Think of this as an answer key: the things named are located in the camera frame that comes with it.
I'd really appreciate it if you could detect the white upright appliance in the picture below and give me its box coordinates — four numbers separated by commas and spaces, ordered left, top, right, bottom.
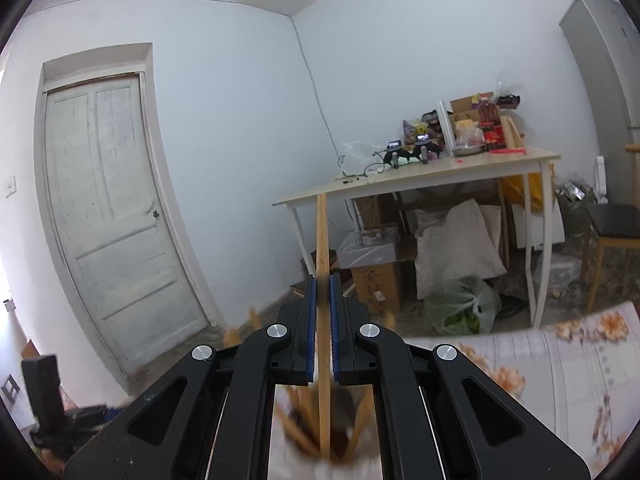
595, 156, 610, 203

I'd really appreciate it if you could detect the wooden board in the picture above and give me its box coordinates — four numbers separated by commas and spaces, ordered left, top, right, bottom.
500, 115, 526, 149

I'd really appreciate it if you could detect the metal utensil holder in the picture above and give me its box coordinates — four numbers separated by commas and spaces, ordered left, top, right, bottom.
280, 389, 373, 466

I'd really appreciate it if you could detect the wooden chair dark seat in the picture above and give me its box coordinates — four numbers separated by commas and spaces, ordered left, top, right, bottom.
582, 142, 640, 313

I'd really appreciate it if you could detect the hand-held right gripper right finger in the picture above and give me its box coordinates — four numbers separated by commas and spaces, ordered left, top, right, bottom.
329, 274, 591, 480

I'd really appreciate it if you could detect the white panel door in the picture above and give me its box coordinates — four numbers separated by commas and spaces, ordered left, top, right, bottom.
35, 42, 226, 386

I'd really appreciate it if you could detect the grey refrigerator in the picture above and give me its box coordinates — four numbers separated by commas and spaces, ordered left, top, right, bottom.
559, 0, 640, 161

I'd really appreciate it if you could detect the clear plastic bag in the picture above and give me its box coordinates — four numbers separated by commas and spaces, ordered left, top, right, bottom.
337, 141, 381, 176

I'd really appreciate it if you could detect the white flat board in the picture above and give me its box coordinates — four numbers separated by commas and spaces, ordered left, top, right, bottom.
515, 200, 566, 248

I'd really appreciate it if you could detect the open cardboard box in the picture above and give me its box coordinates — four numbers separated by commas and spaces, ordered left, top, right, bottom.
450, 92, 496, 122

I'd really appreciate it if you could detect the white sack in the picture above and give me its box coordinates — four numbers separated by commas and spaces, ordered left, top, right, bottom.
414, 199, 507, 301

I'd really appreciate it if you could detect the floral tablecloth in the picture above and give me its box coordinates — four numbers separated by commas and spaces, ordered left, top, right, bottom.
400, 300, 640, 480

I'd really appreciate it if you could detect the white storage box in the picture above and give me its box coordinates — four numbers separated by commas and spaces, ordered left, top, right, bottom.
337, 227, 401, 268

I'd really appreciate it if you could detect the green plastic bag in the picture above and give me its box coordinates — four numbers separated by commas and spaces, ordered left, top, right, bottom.
424, 276, 502, 336

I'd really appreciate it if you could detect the black gripper device with screen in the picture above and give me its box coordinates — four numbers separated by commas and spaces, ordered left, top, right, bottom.
407, 135, 443, 165
380, 140, 408, 168

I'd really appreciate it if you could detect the clear film roll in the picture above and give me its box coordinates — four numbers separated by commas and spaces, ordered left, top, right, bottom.
436, 100, 456, 153

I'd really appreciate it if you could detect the yellow plastic bag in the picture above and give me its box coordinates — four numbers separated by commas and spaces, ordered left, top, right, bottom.
500, 172, 543, 211

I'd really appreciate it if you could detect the amber oil bottle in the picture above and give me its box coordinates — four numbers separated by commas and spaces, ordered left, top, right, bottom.
477, 100, 501, 127

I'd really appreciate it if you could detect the light wooden table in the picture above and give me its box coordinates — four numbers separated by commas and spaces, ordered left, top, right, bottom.
272, 147, 562, 328

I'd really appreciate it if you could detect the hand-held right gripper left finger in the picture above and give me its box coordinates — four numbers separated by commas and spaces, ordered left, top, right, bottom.
62, 274, 318, 480

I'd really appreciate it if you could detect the dark green sack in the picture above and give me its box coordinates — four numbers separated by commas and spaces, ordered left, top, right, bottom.
555, 180, 596, 233

